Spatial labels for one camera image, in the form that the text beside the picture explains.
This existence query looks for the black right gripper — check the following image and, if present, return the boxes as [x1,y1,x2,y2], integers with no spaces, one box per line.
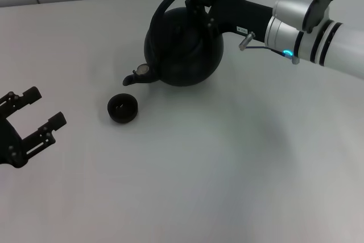
[184,0,274,45]

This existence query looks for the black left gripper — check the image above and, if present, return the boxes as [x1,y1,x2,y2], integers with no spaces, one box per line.
[0,86,68,169]

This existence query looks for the black round teapot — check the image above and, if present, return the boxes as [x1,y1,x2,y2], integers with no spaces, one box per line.
[122,0,225,87]

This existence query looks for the small dark teacup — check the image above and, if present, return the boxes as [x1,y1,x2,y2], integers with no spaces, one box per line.
[107,93,139,125]

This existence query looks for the silver plug with thin cable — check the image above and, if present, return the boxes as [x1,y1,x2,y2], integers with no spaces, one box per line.
[238,31,301,65]

